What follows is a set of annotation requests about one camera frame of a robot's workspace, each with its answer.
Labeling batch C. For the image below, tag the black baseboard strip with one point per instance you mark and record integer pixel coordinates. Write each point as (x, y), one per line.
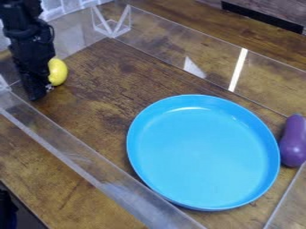
(286, 25)

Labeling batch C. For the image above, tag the purple toy eggplant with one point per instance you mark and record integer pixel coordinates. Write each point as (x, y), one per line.
(293, 141)

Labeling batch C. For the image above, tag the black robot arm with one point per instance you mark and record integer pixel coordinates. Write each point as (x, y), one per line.
(19, 13)

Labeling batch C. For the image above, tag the blue round tray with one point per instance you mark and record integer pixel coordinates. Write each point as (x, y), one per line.
(203, 152)

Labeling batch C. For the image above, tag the dark object at table edge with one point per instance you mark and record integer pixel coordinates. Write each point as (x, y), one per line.
(8, 211)

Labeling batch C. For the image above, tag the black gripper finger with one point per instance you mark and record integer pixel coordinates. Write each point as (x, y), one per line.
(36, 85)

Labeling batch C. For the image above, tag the clear acrylic enclosure wall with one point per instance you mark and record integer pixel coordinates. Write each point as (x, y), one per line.
(135, 51)

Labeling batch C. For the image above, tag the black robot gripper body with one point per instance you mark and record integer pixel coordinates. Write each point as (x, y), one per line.
(32, 47)

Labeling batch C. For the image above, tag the yellow lemon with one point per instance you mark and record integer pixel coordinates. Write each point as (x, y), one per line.
(59, 71)

